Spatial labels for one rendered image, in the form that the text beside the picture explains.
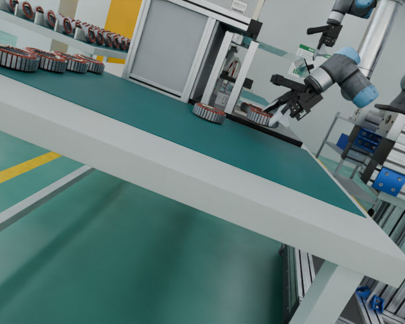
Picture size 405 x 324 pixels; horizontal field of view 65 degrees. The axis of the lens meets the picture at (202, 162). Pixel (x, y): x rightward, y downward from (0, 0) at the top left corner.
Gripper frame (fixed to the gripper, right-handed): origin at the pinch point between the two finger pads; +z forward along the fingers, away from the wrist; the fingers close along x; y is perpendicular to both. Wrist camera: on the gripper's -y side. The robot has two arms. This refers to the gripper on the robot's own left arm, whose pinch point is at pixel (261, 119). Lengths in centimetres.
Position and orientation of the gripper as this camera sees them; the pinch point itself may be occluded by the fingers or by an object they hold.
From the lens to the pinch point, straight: 108.4
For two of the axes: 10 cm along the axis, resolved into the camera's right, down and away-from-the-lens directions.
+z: -7.7, 6.3, 1.5
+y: 6.4, 7.0, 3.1
